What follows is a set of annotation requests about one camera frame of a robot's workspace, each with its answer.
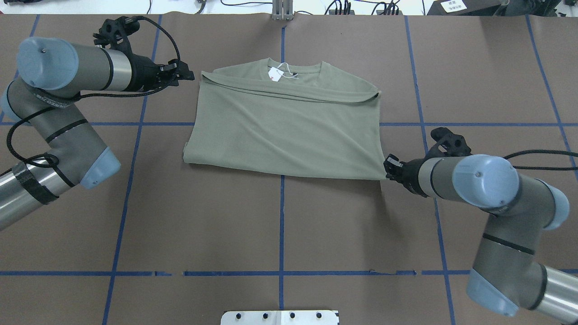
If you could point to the white paper price tag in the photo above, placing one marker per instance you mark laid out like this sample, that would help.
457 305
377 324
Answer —
275 74

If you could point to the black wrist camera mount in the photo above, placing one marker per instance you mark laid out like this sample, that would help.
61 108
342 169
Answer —
113 34
448 144

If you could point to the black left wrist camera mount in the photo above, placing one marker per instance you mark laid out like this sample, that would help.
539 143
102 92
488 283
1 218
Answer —
113 34

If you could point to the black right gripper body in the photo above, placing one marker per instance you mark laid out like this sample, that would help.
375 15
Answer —
411 174

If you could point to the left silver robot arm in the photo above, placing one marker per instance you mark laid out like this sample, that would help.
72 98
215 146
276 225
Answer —
56 147

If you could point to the white pedestal column base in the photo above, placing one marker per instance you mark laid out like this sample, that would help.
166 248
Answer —
280 317

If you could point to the aluminium frame post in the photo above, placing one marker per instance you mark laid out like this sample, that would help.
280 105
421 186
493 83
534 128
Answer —
282 10

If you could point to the olive green long-sleeve shirt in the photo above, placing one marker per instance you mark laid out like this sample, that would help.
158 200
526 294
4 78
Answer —
317 121

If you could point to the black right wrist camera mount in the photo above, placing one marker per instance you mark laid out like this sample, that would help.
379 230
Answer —
448 144

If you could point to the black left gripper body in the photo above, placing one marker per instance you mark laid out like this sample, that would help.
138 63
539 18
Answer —
143 73

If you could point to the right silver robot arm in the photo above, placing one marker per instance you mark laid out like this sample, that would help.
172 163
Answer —
505 276

